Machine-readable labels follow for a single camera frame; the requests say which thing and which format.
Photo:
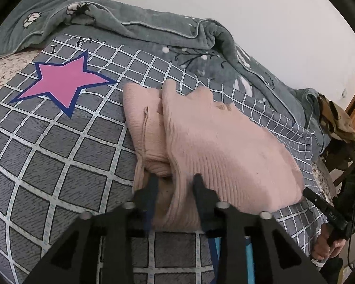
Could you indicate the person's right hand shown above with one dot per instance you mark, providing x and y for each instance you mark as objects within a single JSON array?
[{"x": 321, "y": 245}]

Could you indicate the floral bed sheet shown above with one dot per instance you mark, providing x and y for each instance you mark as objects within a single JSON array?
[{"x": 6, "y": 65}]

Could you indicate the wooden chair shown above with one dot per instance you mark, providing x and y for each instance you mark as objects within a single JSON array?
[{"x": 330, "y": 159}]

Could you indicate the grey-green floral blanket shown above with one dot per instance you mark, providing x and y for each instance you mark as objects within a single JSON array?
[{"x": 121, "y": 14}]

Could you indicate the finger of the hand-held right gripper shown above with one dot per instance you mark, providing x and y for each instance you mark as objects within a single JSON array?
[{"x": 322, "y": 207}]

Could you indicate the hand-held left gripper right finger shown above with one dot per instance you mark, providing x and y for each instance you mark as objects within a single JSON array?
[{"x": 202, "y": 201}]

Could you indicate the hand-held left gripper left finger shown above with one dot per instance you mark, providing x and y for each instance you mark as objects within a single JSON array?
[{"x": 149, "y": 210}]

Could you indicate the pink knit sweater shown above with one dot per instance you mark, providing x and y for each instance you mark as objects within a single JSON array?
[{"x": 224, "y": 148}]

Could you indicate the grey checked star-print quilt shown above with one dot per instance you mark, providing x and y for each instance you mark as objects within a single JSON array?
[{"x": 62, "y": 159}]

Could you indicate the brown jacket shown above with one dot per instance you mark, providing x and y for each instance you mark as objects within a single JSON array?
[{"x": 340, "y": 121}]

